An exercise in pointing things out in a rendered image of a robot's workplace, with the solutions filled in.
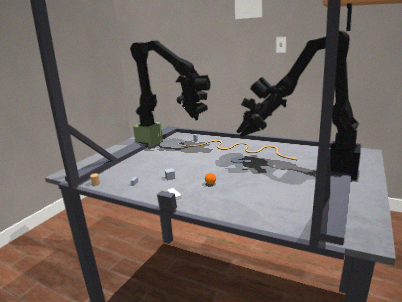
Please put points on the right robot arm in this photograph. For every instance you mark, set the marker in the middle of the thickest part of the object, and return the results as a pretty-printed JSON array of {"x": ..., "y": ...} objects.
[{"x": 342, "y": 116}]

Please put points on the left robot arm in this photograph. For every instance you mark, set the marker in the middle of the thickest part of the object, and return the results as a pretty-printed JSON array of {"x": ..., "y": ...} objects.
[{"x": 139, "y": 52}]

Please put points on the white rectangular bar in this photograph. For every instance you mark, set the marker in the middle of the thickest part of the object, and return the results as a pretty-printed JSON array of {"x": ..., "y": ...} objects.
[{"x": 177, "y": 194}]

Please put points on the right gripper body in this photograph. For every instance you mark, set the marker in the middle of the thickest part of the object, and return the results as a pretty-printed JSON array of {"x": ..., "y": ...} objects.
[{"x": 264, "y": 111}]

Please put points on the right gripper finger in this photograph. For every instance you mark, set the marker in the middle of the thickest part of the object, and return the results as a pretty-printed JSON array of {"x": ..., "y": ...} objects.
[
  {"x": 243, "y": 124},
  {"x": 250, "y": 128}
]

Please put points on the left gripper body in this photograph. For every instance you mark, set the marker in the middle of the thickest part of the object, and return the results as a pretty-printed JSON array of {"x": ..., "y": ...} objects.
[{"x": 190, "y": 100}]

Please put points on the tan cylinder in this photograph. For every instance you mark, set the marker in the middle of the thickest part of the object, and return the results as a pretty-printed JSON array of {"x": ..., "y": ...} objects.
[{"x": 95, "y": 179}]

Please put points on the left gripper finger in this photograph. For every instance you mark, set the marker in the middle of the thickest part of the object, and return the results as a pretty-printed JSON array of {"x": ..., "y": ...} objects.
[
  {"x": 194, "y": 115},
  {"x": 188, "y": 108}
]

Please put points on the orange ball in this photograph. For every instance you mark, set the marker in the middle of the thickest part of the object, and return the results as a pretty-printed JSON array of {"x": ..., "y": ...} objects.
[{"x": 210, "y": 178}]

